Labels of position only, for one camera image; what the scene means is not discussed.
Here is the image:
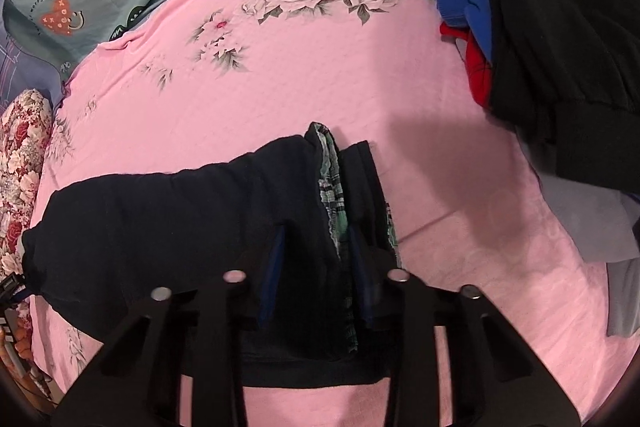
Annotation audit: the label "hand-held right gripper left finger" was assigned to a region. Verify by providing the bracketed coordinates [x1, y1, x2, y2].
[60, 224, 289, 427]

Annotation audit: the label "blue plaid pillow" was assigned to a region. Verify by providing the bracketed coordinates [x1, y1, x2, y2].
[0, 0, 64, 108]

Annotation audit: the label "light blue-grey garment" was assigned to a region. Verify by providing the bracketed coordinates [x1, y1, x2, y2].
[539, 176, 640, 339]

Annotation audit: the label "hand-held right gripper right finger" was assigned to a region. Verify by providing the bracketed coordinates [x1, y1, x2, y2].
[347, 224, 584, 427]

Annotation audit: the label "pink floral bed sheet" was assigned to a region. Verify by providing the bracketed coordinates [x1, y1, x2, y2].
[30, 0, 640, 427]

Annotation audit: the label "black garment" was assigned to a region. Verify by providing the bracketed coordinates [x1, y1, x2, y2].
[470, 0, 640, 196]

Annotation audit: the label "red garment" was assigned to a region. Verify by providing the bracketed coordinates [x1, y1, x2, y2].
[440, 22, 497, 110]

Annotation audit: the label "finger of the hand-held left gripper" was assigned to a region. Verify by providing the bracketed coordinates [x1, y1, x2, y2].
[0, 274, 29, 306]

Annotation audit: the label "red floral pillow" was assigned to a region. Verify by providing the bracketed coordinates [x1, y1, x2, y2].
[0, 89, 54, 290]

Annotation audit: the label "dark navy pants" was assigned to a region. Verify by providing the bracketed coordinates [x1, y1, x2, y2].
[21, 122, 404, 391]

